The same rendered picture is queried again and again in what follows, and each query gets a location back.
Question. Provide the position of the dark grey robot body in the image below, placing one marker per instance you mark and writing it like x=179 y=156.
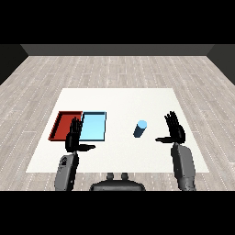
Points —
x=117 y=184

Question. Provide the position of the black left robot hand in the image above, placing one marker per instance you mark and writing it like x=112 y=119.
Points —
x=72 y=139

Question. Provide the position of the light blue shallow open box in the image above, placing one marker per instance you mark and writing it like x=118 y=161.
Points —
x=92 y=126

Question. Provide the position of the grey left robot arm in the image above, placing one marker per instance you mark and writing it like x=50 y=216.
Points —
x=65 y=172

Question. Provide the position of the small blue can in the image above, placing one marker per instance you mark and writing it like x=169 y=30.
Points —
x=139 y=129

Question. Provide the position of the red shallow open box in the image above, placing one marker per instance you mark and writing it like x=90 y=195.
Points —
x=65 y=125

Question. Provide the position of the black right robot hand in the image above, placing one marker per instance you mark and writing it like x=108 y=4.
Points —
x=177 y=132

